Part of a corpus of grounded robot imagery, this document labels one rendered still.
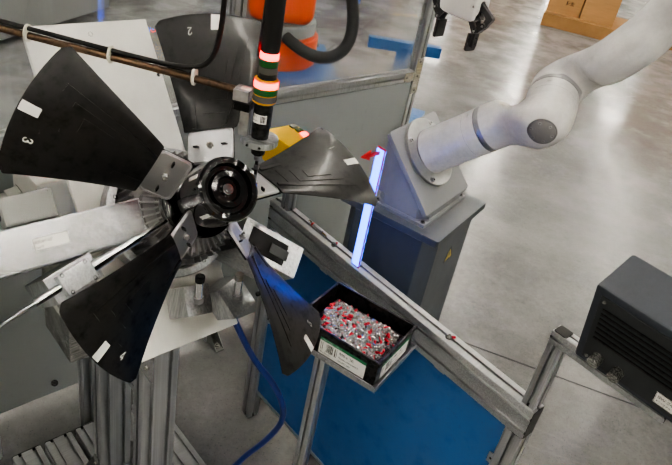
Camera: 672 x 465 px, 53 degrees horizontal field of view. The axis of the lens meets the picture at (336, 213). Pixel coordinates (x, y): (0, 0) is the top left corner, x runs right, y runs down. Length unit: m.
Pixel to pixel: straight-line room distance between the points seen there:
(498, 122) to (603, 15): 7.06
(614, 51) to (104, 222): 1.06
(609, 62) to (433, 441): 0.96
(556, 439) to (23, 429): 1.83
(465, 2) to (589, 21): 7.20
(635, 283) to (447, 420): 0.63
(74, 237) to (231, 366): 1.42
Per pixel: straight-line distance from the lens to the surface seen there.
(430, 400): 1.67
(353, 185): 1.38
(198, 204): 1.18
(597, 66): 1.55
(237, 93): 1.22
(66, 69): 1.16
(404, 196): 1.76
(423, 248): 1.77
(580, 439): 2.76
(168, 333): 1.42
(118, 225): 1.28
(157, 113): 1.49
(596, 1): 8.63
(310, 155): 1.41
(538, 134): 1.56
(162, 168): 1.21
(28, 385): 2.38
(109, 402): 1.97
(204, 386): 2.50
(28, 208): 1.28
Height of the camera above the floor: 1.83
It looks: 31 degrees down
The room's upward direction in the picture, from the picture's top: 11 degrees clockwise
